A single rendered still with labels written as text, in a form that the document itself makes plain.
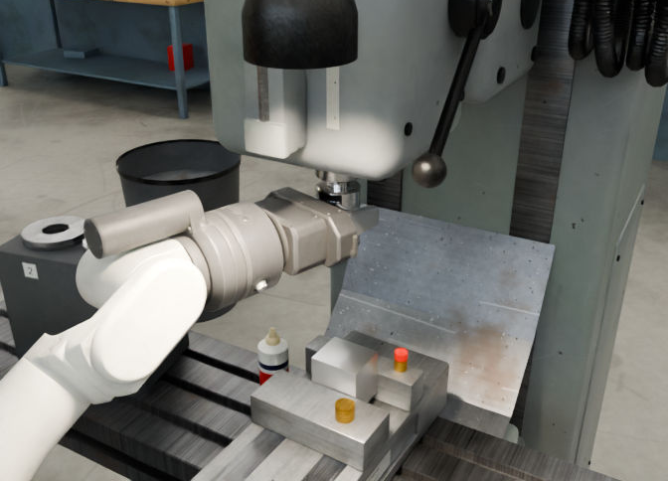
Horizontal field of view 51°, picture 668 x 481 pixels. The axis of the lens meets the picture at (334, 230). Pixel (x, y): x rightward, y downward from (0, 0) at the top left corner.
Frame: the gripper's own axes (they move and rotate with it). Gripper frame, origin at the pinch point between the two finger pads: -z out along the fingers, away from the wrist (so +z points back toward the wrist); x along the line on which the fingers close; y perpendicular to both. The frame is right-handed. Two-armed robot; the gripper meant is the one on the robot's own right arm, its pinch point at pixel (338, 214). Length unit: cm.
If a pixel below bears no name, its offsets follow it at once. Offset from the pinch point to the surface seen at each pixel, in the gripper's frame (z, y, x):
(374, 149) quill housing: 6.0, -11.1, -10.6
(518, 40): -21.4, -16.5, -5.7
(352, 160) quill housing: 6.7, -9.9, -8.8
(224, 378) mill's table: 2.0, 31.7, 21.0
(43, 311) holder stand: 19.1, 21.8, 38.9
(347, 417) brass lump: 5.0, 19.9, -7.1
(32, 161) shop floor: -105, 122, 396
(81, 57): -221, 96, 567
